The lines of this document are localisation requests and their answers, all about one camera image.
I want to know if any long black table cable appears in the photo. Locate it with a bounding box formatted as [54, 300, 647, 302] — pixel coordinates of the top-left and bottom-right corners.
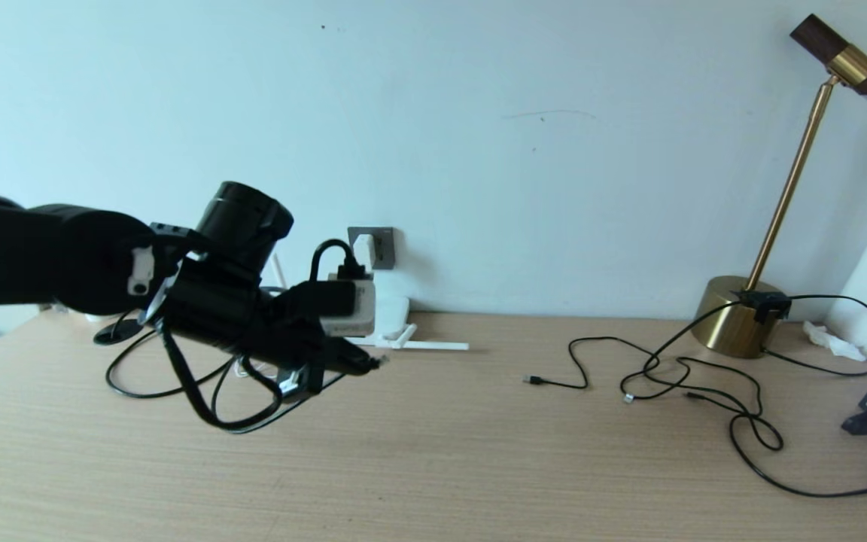
[210, 354, 388, 434]

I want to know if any white power adapter plug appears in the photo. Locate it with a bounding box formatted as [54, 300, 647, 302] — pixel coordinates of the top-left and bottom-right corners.
[319, 280, 377, 338]

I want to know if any black cable clip block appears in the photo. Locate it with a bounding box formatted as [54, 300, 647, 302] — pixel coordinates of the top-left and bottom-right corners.
[732, 289, 792, 324]

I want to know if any black desk cable grommet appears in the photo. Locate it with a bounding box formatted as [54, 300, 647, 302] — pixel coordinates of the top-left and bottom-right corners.
[93, 318, 145, 346]

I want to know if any black three-head charging cable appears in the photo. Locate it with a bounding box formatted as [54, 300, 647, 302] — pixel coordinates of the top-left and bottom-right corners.
[522, 335, 767, 419]

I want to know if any grey wall socket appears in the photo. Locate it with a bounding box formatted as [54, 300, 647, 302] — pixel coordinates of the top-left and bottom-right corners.
[348, 226, 397, 270]

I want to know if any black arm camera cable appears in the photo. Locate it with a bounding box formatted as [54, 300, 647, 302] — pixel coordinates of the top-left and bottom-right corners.
[154, 239, 364, 434]

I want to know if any white router with antennas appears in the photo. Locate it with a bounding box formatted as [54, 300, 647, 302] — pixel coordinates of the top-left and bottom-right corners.
[272, 252, 470, 352]

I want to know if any crumpled white tissue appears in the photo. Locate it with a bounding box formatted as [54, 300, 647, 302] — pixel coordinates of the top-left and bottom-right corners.
[801, 319, 867, 363]

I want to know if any brass desk lamp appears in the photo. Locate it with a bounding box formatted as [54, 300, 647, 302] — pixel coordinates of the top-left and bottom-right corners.
[693, 14, 867, 359]

